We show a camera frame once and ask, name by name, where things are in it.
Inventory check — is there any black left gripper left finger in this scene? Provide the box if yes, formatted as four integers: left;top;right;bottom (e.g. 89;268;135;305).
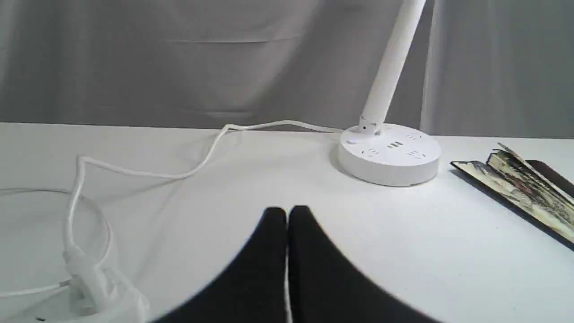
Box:
157;207;287;323

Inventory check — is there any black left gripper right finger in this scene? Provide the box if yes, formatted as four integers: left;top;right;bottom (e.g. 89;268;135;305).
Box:
287;205;434;323

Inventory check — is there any painted paper folding fan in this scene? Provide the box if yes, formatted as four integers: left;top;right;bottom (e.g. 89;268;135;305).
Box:
450;144;574;249

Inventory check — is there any white desk lamp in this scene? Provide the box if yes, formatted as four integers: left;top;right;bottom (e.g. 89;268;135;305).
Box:
338;0;441;187

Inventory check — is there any white power plug adapter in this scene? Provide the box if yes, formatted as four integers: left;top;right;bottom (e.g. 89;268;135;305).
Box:
63;249;150;323

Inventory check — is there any grey backdrop curtain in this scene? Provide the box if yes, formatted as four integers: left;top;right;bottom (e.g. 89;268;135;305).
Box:
0;0;573;139

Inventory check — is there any white thin cable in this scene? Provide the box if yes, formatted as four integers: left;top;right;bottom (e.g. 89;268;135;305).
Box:
0;188;113;299

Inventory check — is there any white lamp power cable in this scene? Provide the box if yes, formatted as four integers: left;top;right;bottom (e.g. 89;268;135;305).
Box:
65;120;344;252

